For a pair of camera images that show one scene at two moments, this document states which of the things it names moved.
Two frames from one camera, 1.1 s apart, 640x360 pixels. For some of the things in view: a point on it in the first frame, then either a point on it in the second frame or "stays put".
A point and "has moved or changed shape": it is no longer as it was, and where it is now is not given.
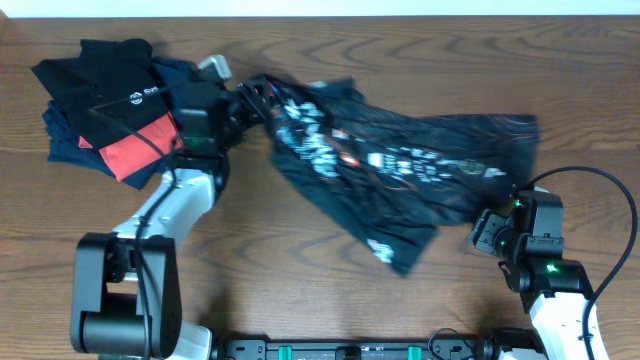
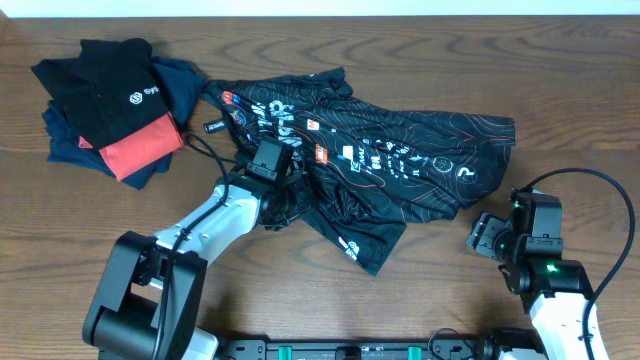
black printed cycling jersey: x=392 y=178 has moved or changed shape
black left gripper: x=248 y=101 -> x=304 y=194
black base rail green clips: x=475 y=349 stays put
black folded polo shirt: x=111 y=92 stays put
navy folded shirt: x=174 y=76 stays put
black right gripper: x=487 y=227 stays put
